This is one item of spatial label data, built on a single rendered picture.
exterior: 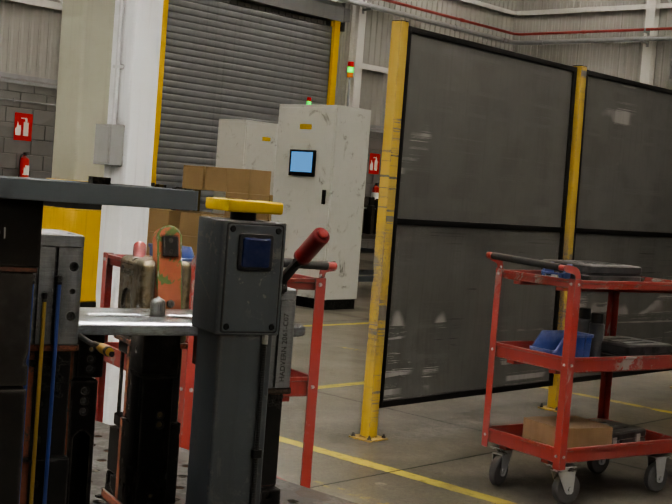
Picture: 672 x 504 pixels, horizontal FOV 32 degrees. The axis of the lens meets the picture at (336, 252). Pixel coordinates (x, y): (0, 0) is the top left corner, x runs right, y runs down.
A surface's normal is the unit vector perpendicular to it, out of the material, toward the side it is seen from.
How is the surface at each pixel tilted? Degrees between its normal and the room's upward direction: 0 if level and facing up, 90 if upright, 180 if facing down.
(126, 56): 90
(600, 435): 90
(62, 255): 90
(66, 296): 90
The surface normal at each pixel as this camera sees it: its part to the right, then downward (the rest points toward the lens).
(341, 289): 0.74, 0.09
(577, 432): 0.48, 0.08
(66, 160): -0.68, -0.01
